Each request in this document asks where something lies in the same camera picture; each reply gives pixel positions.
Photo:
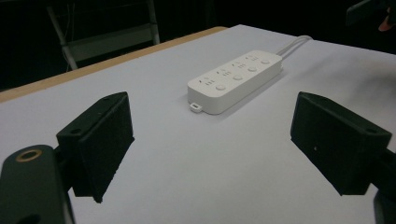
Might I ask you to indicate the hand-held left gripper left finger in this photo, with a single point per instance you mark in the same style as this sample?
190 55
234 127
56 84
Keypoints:
96 146

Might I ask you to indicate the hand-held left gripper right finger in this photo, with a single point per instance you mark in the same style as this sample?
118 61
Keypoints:
339 140

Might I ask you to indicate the white power strip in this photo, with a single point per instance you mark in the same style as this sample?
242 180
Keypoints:
234 81

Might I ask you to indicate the grey metal chair frame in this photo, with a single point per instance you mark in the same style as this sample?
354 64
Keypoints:
106 39

